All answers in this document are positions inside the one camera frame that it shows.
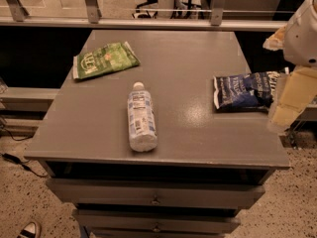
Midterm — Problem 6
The green chip bag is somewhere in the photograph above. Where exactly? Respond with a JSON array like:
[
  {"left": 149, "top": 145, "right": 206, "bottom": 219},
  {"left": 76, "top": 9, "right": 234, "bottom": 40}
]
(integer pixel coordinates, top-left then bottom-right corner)
[{"left": 72, "top": 42, "right": 140, "bottom": 80}]

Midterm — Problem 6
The black floor cable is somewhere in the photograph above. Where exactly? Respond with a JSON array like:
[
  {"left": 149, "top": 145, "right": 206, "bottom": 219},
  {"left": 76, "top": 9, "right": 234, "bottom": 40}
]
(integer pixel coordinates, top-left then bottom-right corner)
[{"left": 0, "top": 126, "right": 50, "bottom": 179}]

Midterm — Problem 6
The upper grey drawer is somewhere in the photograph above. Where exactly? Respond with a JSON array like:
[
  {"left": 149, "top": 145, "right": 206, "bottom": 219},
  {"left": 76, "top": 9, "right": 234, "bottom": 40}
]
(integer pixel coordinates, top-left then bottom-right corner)
[{"left": 47, "top": 178, "right": 264, "bottom": 209}]

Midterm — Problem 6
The blue chip bag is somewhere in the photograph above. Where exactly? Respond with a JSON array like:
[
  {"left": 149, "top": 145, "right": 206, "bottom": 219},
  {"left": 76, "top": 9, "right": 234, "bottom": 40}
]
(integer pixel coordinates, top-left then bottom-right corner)
[{"left": 213, "top": 67, "right": 289, "bottom": 110}]

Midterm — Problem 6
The black office chair base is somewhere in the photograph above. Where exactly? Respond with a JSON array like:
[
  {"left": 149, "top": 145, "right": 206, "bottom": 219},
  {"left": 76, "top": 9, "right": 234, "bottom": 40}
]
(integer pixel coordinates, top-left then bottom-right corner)
[{"left": 133, "top": 0, "right": 202, "bottom": 19}]

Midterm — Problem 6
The lower grey drawer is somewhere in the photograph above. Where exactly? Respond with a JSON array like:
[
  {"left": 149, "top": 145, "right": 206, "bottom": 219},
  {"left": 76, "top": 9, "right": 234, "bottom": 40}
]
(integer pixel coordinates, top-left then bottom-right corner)
[{"left": 72, "top": 210, "right": 240, "bottom": 233}]

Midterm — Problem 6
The grey drawer cabinet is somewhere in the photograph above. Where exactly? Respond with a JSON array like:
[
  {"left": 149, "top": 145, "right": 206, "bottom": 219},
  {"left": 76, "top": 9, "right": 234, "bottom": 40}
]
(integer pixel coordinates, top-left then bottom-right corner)
[{"left": 26, "top": 30, "right": 289, "bottom": 238}]

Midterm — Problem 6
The black and white shoe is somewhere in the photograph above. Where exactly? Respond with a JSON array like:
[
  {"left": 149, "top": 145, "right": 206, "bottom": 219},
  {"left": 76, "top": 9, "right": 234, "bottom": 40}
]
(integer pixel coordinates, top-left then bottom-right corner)
[{"left": 16, "top": 220, "right": 41, "bottom": 238}]

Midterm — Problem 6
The grey drawer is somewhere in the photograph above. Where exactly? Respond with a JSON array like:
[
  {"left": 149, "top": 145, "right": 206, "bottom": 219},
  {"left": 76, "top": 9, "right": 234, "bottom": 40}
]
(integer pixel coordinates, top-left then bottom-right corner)
[
  {"left": 47, "top": 178, "right": 264, "bottom": 209},
  {"left": 72, "top": 210, "right": 240, "bottom": 233}
]

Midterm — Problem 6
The clear plastic water bottle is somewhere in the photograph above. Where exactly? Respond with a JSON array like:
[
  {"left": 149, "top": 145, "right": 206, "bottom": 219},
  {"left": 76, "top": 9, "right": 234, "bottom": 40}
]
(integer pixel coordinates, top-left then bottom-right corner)
[{"left": 127, "top": 82, "right": 158, "bottom": 152}]

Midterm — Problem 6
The metal railing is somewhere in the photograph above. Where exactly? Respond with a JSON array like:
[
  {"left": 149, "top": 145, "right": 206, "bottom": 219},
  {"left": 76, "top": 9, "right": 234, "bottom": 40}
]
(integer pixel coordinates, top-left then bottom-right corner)
[{"left": 0, "top": 0, "right": 284, "bottom": 31}]

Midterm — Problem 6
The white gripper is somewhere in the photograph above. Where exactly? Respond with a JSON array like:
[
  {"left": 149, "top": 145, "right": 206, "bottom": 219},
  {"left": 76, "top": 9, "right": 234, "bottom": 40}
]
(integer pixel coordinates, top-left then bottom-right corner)
[{"left": 263, "top": 0, "right": 317, "bottom": 130}]

